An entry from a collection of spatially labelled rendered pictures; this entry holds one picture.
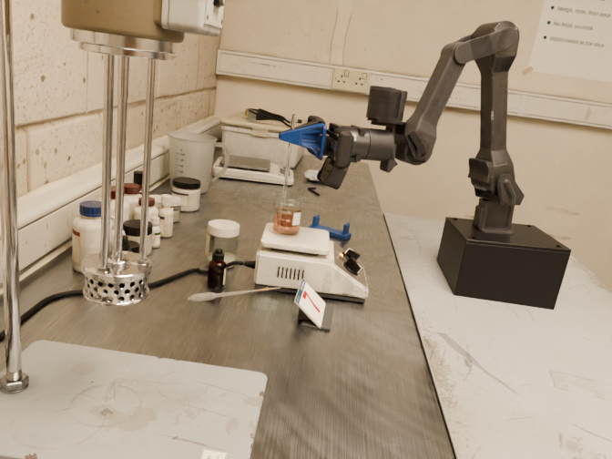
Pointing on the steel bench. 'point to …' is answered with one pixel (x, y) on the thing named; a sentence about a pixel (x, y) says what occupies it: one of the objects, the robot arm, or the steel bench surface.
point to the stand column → (12, 383)
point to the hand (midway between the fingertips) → (298, 137)
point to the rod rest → (331, 229)
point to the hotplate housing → (337, 287)
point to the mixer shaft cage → (106, 270)
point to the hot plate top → (308, 240)
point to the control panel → (345, 268)
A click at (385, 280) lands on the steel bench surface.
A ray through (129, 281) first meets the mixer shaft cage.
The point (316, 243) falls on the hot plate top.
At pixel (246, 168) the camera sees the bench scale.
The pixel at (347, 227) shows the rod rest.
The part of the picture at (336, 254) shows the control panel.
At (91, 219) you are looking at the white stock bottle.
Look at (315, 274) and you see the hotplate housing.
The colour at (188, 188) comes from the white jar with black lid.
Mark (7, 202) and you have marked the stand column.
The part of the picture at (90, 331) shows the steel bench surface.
